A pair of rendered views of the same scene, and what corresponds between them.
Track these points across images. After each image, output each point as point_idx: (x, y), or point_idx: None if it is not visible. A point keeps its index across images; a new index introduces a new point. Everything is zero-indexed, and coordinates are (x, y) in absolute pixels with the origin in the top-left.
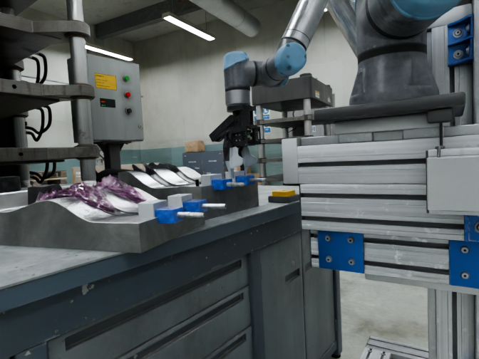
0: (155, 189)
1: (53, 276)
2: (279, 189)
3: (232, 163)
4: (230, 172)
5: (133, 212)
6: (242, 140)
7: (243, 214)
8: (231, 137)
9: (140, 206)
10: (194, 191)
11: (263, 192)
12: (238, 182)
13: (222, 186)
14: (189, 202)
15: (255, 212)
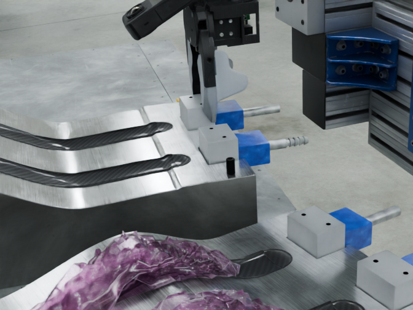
0: (91, 208)
1: None
2: (43, 75)
3: (220, 89)
4: (216, 109)
5: (322, 305)
6: (247, 35)
7: (260, 192)
8: (214, 29)
9: (399, 291)
10: (233, 189)
11: (51, 99)
12: (295, 138)
13: (270, 157)
14: (356, 230)
15: (267, 179)
